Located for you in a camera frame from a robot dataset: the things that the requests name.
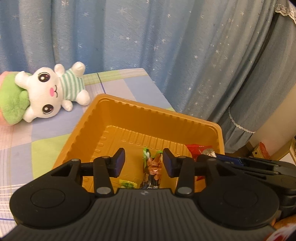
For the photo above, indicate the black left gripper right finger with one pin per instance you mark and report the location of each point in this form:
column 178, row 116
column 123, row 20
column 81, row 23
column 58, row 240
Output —
column 185, row 169

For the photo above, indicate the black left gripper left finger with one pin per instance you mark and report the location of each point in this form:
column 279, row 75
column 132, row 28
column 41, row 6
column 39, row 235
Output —
column 101, row 169

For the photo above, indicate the red snack packet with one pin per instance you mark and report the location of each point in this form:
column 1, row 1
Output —
column 197, row 150

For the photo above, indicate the green black sausage snack packet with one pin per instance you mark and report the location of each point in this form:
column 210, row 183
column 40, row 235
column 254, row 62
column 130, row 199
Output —
column 152, row 169

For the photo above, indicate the yellow green snack packet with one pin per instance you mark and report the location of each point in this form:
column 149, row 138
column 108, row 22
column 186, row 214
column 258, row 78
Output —
column 127, row 184

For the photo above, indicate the orange box on floor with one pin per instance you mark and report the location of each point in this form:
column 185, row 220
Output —
column 260, row 151

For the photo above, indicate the orange plastic tray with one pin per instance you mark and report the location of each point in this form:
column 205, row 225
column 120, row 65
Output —
column 111, row 123

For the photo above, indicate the checked pastel tablecloth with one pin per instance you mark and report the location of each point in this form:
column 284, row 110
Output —
column 28, row 150

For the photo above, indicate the white rabbit carrot plush toy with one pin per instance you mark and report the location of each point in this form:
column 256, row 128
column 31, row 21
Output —
column 42, row 94

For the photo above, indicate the blue star curtain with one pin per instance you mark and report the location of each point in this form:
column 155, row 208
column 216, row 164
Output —
column 229, row 62

